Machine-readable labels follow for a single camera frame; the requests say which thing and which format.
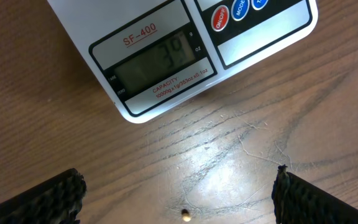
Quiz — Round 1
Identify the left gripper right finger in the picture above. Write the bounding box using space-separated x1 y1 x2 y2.
272 165 358 224

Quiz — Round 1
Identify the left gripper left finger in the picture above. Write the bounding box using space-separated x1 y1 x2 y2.
0 168 87 224

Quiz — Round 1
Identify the spilled soybean near scale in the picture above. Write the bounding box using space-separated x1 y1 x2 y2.
181 209 191 222

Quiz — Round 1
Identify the white digital kitchen scale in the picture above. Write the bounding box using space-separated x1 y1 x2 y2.
48 0 318 123

